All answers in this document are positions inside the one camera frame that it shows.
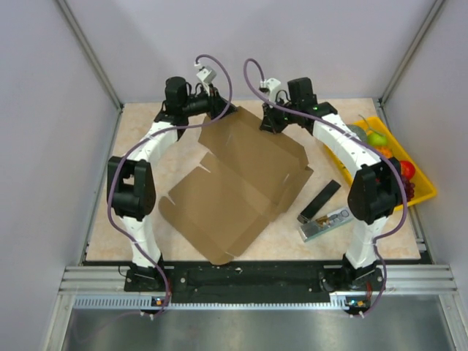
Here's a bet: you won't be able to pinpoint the green apple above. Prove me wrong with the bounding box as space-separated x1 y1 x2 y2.
367 132 388 147

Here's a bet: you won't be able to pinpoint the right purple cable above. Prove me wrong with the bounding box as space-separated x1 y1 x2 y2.
243 58 410 319

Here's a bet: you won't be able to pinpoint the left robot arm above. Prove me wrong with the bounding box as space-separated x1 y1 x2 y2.
107 67 236 292

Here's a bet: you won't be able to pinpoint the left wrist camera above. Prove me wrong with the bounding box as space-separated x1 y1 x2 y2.
195 63 217 90

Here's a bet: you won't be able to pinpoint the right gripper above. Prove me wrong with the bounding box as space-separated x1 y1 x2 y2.
259 96 299 136

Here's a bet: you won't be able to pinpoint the yellow plastic tray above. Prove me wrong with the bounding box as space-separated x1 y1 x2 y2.
324 116 437 207

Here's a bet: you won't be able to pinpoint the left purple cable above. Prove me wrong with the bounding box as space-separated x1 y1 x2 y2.
105 53 235 319

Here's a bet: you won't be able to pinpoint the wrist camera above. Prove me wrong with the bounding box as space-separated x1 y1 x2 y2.
259 78 282 102
195 63 217 90

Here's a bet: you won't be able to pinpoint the red apple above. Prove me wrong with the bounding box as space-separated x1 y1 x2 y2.
400 160 416 181

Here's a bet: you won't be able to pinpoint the brown cardboard box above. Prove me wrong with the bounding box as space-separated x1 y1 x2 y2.
159 107 313 265

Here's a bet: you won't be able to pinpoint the black rectangular bar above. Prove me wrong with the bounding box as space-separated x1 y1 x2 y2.
297 180 341 224

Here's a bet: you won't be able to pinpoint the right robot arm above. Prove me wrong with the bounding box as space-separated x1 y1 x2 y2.
260 78 401 292

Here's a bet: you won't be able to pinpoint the orange pineapple toy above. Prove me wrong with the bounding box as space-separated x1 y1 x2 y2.
375 146 393 159

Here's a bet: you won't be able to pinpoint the aluminium rail frame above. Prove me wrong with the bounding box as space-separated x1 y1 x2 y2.
58 265 457 313

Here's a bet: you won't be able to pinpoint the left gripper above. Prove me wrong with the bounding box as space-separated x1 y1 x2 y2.
181 83 238 121

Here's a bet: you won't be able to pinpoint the purple cable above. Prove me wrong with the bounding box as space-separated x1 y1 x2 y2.
105 53 235 319
243 58 410 319

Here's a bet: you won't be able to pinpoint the grey-green melon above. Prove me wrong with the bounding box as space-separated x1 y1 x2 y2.
347 124 368 145

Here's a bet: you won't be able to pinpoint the purple grapes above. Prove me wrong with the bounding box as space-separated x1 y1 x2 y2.
401 176 415 201

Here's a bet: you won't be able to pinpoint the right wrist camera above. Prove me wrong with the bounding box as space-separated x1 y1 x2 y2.
259 78 282 102

